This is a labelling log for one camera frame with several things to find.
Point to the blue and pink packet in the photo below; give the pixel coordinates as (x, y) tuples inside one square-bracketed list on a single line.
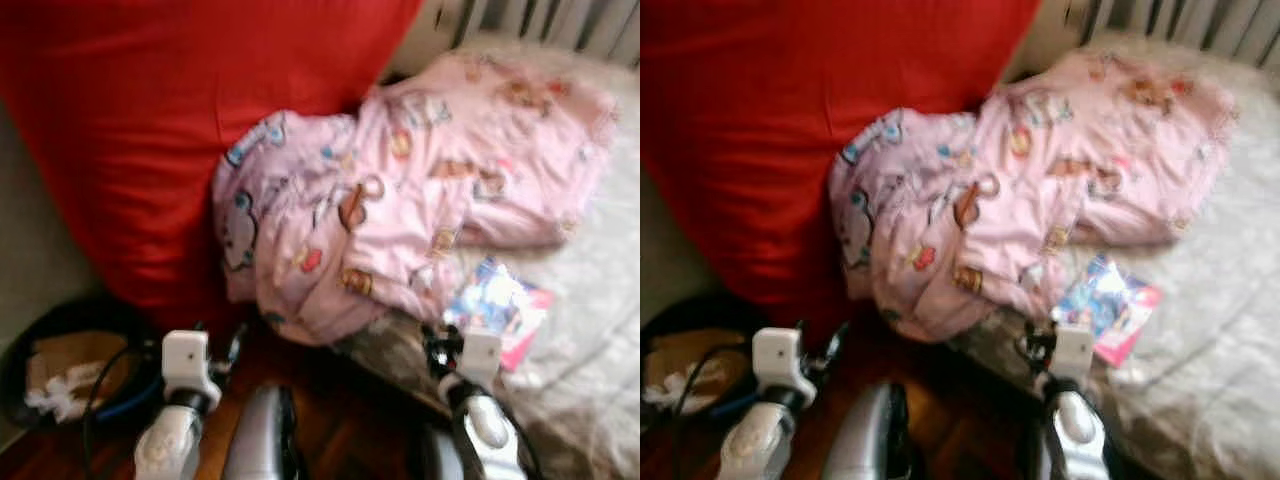
[(500, 310), (1105, 305)]

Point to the brown cardboard box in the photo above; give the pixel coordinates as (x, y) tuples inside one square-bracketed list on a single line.
[(700, 350), (80, 355)]

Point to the round black bin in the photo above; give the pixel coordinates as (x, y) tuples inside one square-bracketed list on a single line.
[(60, 312), (690, 310)]

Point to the white crumpled paper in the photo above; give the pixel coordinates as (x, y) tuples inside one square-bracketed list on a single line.
[(675, 390), (55, 400)]

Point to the beige floral bed sheet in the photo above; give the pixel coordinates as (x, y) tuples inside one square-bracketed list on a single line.
[(590, 300), (1220, 300)]

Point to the pink cartoon print blanket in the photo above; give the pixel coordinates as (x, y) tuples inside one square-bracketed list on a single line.
[(420, 180), (1040, 180)]

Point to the big red beanbag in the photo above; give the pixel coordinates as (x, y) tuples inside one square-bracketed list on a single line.
[(150, 130), (800, 130)]

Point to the grey pleated curtain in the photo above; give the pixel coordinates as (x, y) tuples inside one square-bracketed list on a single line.
[(1180, 20), (560, 20)]

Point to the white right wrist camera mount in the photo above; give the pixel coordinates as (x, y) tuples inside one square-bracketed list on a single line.
[(482, 358), (1075, 352)]

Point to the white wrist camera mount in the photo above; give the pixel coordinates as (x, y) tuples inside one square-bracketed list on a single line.
[(780, 358), (187, 360), (482, 358), (1075, 352)]

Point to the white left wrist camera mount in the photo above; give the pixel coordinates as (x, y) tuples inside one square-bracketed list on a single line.
[(187, 360), (780, 358)]

